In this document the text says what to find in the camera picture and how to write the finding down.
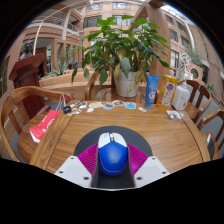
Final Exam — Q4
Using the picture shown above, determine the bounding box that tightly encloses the pale cream sticker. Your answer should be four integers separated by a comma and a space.
88, 101, 104, 109

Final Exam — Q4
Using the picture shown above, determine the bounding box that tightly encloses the round dark grey mouse pad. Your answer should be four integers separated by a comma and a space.
73, 125, 154, 190

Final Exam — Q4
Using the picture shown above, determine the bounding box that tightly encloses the crumpled clear wrapper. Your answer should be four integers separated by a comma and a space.
165, 109, 185, 121

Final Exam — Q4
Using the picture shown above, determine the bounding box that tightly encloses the blue squeeze tube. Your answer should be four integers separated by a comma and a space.
144, 74, 160, 110

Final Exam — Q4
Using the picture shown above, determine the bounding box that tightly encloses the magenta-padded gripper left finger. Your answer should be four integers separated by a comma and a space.
54, 143, 101, 189

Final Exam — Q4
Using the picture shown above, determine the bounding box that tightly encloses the black notebook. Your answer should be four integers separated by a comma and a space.
205, 132, 213, 148

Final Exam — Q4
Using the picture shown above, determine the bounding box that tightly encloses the yellow liquid bottle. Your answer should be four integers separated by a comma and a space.
156, 68, 179, 111

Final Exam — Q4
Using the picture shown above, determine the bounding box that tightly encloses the leafy plant in white pot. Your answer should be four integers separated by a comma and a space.
70, 14, 170, 98

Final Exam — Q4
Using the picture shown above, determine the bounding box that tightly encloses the red and white paper bag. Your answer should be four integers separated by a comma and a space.
29, 94, 68, 144

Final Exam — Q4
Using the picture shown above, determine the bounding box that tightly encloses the blue picture sticker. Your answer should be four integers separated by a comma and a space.
102, 102, 115, 111
125, 101, 137, 110
111, 99, 126, 108

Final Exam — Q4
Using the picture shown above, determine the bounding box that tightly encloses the dark red wooden lectern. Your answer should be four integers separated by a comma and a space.
8, 53, 51, 119

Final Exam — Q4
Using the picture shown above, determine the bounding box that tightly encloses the blue and white computer mouse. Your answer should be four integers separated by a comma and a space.
97, 132, 129, 177

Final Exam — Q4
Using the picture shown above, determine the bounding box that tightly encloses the white pump bottle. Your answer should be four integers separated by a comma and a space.
171, 79, 191, 112

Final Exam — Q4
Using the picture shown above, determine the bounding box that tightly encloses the large curved wooden armchair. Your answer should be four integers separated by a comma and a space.
0, 85, 76, 163

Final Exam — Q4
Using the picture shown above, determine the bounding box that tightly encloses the black key fob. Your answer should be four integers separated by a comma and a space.
62, 105, 73, 115

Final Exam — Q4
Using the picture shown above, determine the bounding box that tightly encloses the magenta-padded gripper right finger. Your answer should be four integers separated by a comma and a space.
127, 143, 170, 189

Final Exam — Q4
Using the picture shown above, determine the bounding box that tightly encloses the spiky green agave plant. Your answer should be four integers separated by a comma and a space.
49, 59, 72, 76

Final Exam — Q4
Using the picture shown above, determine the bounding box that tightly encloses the dark bust statue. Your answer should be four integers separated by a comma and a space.
19, 39, 35, 61

